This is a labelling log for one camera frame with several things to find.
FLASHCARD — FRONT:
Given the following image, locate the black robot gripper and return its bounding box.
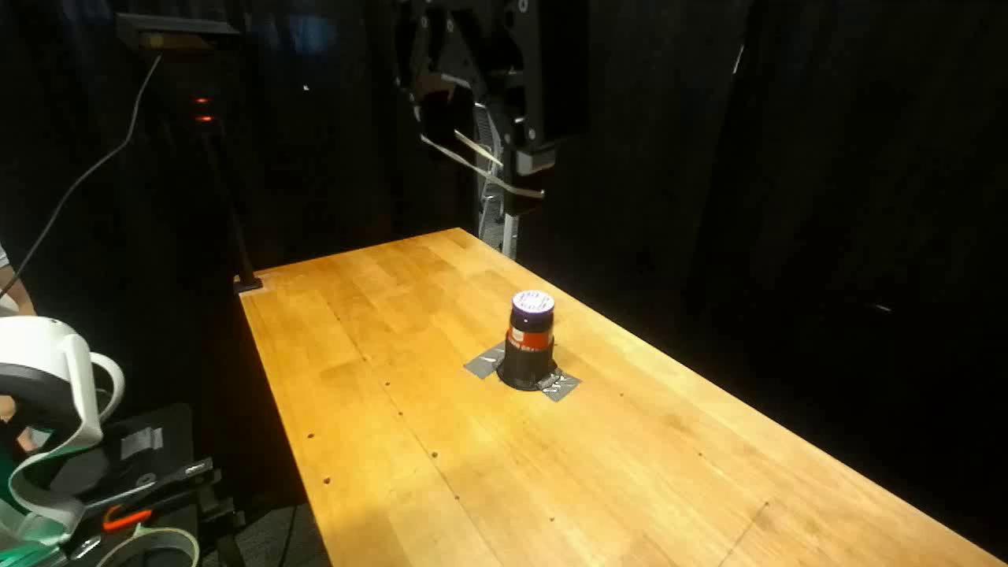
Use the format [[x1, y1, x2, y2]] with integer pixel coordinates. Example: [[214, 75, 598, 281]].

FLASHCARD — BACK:
[[396, 0, 555, 193]]

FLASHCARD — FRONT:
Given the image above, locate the white rubber band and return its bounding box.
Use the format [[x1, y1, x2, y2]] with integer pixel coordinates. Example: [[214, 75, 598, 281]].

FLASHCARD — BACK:
[[418, 128, 546, 198]]

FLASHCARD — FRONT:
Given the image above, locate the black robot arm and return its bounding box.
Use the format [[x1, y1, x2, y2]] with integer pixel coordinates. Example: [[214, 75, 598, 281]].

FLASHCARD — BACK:
[[391, 0, 555, 258]]

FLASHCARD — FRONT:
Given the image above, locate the dark cup with red label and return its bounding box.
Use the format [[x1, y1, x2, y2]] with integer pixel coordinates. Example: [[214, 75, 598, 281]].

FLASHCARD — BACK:
[[499, 290, 555, 391]]

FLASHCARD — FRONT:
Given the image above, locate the white headset device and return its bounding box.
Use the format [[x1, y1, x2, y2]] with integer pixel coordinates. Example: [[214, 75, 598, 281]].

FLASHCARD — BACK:
[[0, 315, 127, 543]]

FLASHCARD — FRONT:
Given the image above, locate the grey duct tape strip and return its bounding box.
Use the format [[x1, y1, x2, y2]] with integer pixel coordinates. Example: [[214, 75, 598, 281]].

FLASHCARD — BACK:
[[539, 367, 578, 402], [467, 346, 503, 378]]

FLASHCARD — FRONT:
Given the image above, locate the black camera tripod stand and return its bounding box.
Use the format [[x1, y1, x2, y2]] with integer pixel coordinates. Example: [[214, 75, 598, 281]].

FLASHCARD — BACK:
[[115, 11, 262, 294]]

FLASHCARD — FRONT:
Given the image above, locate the grey cable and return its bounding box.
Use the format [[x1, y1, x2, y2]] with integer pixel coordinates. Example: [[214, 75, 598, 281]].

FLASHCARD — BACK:
[[0, 50, 166, 298]]

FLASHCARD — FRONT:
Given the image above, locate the black equipment with orange handle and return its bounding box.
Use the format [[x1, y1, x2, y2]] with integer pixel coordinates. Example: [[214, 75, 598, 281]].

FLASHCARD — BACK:
[[66, 402, 245, 567]]

